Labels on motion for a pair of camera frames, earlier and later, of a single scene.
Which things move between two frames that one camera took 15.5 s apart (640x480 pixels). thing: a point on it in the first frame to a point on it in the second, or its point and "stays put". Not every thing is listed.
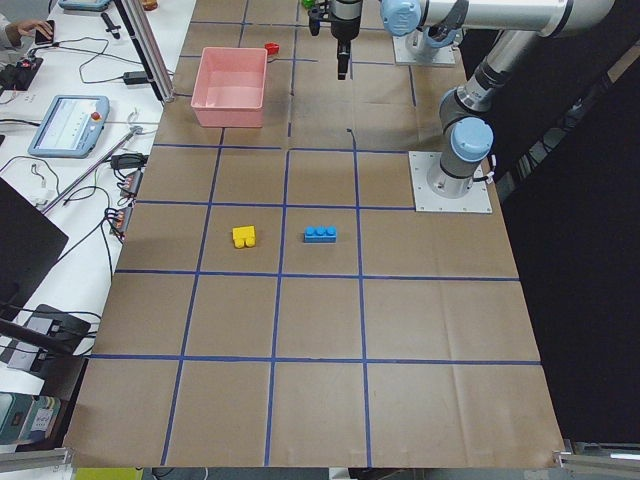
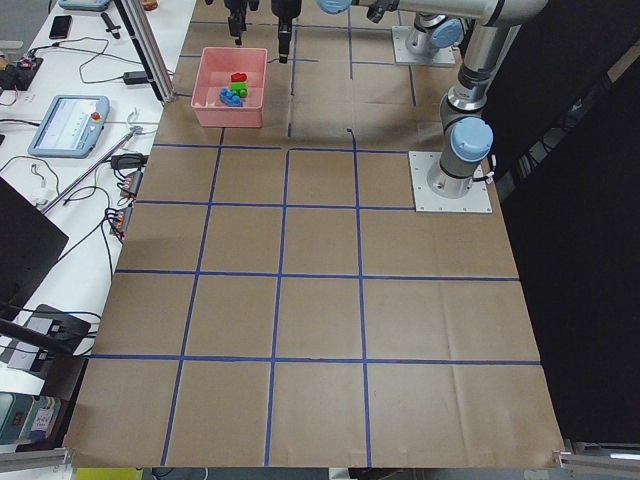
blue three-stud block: (320, 234) to (227, 98)
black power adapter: (135, 77) stays put
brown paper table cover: (278, 305) stays put
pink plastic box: (229, 87) stays put
